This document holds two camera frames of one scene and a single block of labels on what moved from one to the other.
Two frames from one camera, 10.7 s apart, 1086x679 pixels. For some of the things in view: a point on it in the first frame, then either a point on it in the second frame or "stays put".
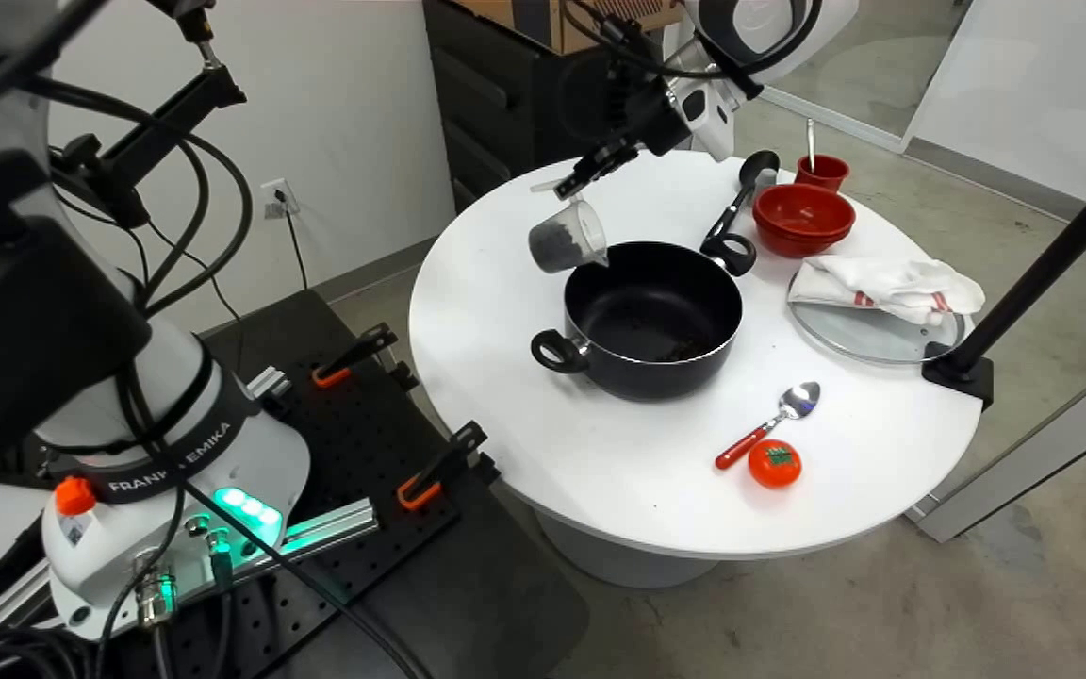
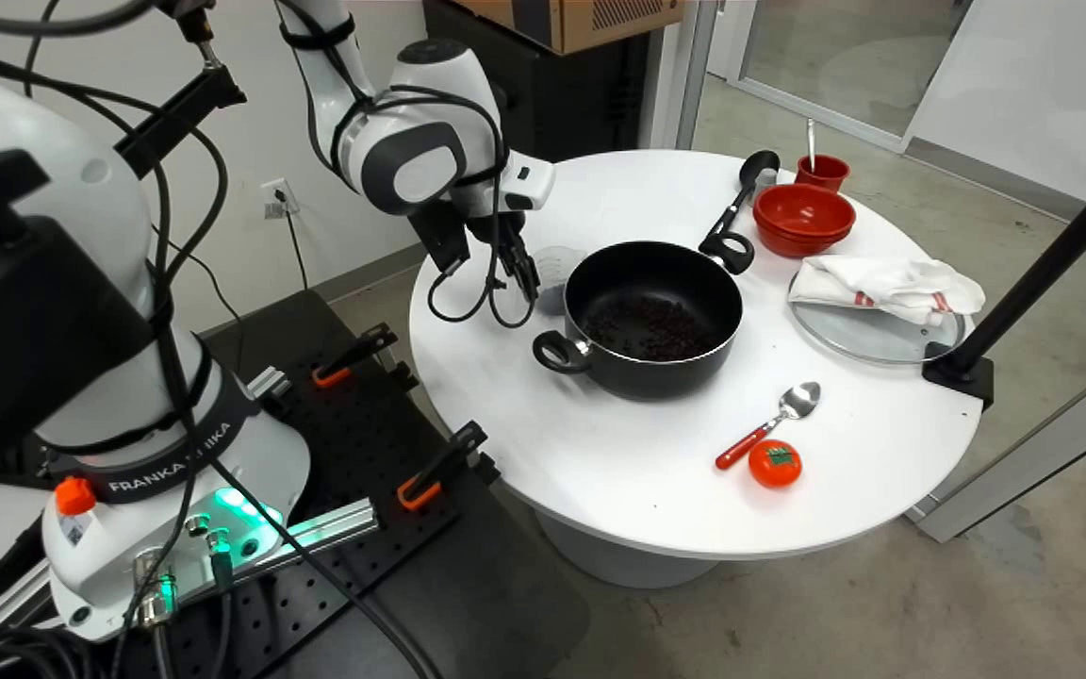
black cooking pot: [654, 321] stays put
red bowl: [805, 220] stays put
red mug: [829, 170] stays put
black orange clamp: [462, 458] stays put
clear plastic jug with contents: [566, 238] -> [556, 299]
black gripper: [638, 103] -> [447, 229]
